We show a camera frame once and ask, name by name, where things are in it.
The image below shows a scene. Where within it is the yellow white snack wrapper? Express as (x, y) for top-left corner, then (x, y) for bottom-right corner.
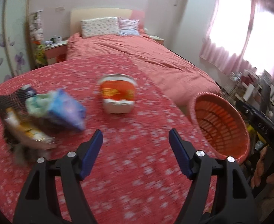
(4, 107), (55, 150)

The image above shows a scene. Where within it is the mint green cloth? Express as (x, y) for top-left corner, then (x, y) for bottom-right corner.
(25, 91), (57, 118)

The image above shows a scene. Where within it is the blue tissue pack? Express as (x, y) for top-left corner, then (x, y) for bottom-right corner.
(46, 89), (86, 131)

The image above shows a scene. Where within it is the red instant noodle cup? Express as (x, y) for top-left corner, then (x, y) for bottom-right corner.
(98, 74), (138, 114)

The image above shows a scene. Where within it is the person's hand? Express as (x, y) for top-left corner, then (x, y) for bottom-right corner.
(250, 146), (274, 198)

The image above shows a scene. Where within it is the cluttered desk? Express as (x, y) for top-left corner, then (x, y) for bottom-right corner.
(230, 67), (274, 122)

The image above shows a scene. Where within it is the orange plastic laundry basket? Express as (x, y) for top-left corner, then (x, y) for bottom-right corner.
(187, 93), (250, 164)

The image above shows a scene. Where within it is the dark floral cloth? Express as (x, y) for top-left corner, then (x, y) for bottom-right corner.
(0, 85), (54, 165)

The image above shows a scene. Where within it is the red floral tablecloth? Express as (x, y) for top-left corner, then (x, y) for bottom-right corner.
(0, 55), (208, 223)

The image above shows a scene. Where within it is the bed with salmon duvet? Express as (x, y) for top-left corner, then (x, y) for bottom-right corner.
(66, 31), (222, 107)

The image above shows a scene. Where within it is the pink window curtain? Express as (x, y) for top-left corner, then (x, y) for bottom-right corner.
(200, 0), (274, 78)

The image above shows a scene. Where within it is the green yellow plush toy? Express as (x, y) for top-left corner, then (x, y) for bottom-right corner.
(35, 44), (47, 66)

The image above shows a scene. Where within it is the right pink nightstand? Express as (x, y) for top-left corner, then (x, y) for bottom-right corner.
(149, 35), (165, 45)

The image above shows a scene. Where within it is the pink nightstand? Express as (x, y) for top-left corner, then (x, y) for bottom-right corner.
(149, 35), (165, 45)
(45, 40), (67, 65)

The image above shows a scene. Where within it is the sliding wardrobe with flowers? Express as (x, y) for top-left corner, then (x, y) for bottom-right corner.
(0, 0), (32, 84)

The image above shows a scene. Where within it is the left pink nightstand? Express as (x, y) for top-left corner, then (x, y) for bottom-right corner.
(45, 40), (67, 65)

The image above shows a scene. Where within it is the pink striped pillow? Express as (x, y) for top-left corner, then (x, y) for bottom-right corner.
(118, 18), (140, 36)

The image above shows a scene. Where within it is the floral white pillow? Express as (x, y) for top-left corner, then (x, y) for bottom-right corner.
(80, 17), (119, 38)

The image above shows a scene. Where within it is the beige pink headboard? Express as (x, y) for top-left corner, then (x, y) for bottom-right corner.
(70, 8), (145, 35)

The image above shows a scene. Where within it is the white wire rack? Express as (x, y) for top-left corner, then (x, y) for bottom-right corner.
(221, 72), (242, 100)

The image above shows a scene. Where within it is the wall socket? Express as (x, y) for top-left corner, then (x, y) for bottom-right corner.
(55, 6), (65, 12)

